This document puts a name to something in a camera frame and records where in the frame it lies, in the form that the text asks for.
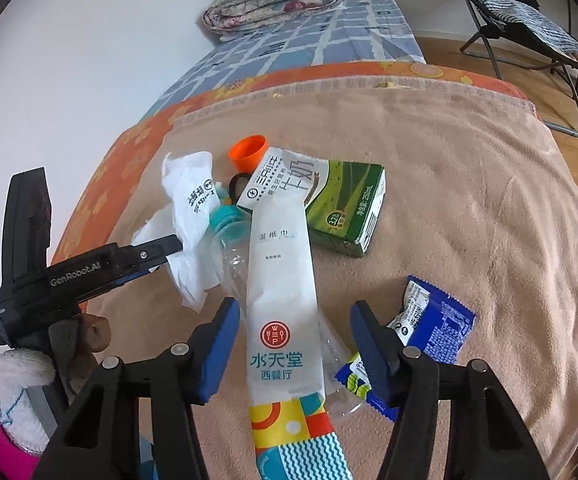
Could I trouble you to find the person's left hand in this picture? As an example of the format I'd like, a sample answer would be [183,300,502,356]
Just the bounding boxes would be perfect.
[0,312,112,443]

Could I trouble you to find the white tissue packet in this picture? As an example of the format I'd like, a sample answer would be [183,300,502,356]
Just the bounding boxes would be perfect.
[131,150,224,311]

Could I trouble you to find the blue plaid bed sheet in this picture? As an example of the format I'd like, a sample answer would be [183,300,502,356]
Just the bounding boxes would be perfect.
[139,0,427,121]

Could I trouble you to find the clear bottle with teal cap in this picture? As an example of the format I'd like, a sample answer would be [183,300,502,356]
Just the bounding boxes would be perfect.
[209,205,370,418]

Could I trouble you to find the green and white milk carton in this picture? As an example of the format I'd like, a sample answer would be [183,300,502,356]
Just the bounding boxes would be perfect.
[237,146,386,258]

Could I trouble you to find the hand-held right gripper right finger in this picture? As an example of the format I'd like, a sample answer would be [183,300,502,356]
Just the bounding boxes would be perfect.
[350,301,540,480]

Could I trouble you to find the blue striped cloth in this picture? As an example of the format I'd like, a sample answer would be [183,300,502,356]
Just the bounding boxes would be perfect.
[469,0,578,63]

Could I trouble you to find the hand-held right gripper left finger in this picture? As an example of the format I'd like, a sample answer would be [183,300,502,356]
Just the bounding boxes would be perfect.
[34,297,242,480]

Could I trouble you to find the long white paper sleeve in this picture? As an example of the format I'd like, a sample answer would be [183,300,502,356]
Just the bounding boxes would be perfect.
[246,195,357,480]

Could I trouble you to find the black plastic ring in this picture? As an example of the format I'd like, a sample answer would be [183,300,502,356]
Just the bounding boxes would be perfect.
[228,172,254,200]

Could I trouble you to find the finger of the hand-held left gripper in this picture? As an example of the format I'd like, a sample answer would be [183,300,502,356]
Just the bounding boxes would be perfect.
[111,234,184,276]
[76,264,164,307]

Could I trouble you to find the orange floral mattress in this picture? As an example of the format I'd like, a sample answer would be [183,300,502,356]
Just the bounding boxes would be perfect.
[49,62,544,261]

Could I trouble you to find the blue yellow snack wrapper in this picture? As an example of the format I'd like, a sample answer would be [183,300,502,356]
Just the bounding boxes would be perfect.
[334,352,402,421]

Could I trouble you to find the orange plastic cup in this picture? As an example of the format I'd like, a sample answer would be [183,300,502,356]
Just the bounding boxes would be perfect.
[229,135,268,173]

